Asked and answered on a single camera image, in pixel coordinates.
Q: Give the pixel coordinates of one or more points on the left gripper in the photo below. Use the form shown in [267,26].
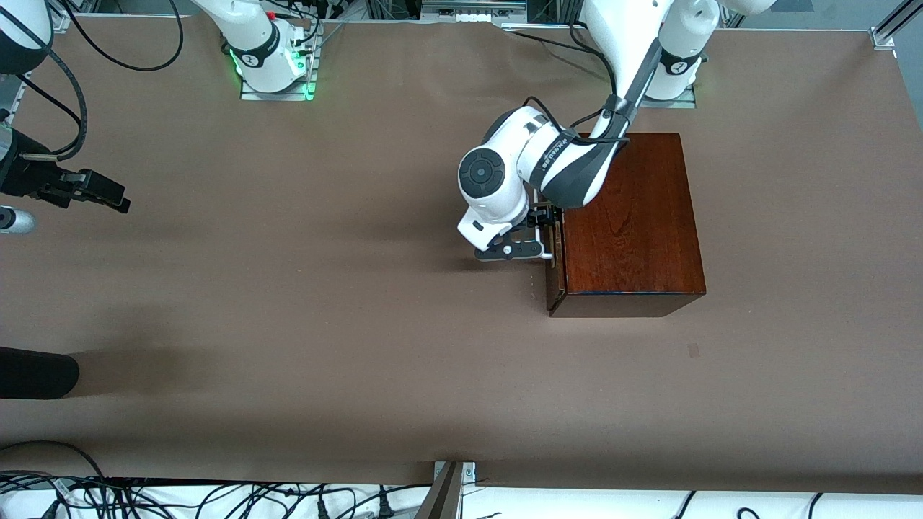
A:
[542,215]

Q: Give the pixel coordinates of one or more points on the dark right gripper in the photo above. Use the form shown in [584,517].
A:
[29,178]

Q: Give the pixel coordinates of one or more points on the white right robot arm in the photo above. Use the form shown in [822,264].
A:
[259,50]

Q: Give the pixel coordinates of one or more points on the dark brown wooden cabinet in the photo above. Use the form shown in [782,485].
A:
[634,231]

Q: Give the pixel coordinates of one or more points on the black cylinder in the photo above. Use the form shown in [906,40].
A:
[36,373]

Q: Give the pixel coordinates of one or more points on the brown table cover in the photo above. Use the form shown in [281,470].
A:
[288,288]

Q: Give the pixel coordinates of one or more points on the aluminium side rail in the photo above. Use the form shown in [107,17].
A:
[14,97]

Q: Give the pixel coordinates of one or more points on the metal base plate of left arm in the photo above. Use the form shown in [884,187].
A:
[678,103]

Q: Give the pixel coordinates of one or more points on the metal base plate of right arm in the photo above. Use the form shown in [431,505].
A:
[277,95]

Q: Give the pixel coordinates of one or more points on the metal bracket with grey pole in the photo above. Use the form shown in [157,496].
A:
[448,494]

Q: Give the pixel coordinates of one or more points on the aluminium frame corner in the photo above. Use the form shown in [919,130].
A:
[890,29]

